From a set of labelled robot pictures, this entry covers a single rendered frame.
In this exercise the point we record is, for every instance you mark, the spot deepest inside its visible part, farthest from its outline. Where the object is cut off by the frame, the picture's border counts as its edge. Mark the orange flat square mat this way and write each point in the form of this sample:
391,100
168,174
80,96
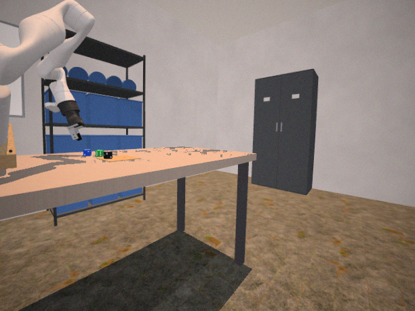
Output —
119,158

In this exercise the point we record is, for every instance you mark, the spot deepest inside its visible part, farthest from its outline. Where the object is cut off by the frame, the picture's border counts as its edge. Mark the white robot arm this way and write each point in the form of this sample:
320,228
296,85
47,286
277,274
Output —
41,34

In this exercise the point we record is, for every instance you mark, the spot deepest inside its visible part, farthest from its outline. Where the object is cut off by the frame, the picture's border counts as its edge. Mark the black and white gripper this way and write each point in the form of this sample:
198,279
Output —
66,104

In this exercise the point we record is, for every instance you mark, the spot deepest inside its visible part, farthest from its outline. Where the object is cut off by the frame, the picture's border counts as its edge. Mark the black die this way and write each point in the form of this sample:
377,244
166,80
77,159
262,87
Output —
108,155

